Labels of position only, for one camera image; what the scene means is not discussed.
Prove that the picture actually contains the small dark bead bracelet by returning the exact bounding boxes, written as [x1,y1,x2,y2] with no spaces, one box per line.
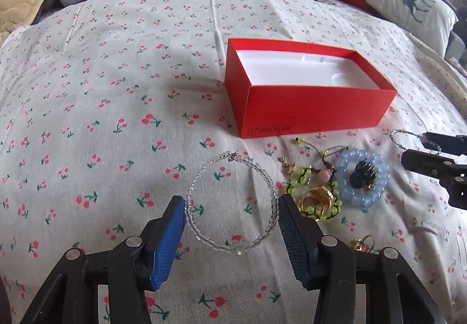
[388,129,442,156]

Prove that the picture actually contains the gold double ring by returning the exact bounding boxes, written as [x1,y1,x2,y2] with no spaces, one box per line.
[297,184,335,217]

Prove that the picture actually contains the green bead flower bracelet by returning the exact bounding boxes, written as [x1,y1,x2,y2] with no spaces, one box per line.
[282,136,352,222]

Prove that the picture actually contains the light blue bead bracelet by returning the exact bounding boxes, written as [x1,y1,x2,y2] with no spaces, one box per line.
[334,148,391,209]

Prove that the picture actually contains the black hair claw clip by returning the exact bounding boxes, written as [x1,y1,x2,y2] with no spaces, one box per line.
[349,160,378,191]

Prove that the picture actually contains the clear crystal bead bracelet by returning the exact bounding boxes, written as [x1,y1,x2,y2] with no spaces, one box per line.
[184,150,280,256]

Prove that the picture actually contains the small gold earring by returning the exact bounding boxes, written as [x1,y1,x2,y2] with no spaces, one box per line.
[279,156,297,175]

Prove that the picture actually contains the deer print pillow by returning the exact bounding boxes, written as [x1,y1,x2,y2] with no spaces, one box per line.
[366,0,458,57]

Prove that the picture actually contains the cherry print bed sheet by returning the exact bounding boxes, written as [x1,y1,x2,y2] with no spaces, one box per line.
[1,0,466,323]

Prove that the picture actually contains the red OnePlus box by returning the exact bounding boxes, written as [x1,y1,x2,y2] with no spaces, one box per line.
[225,39,397,139]

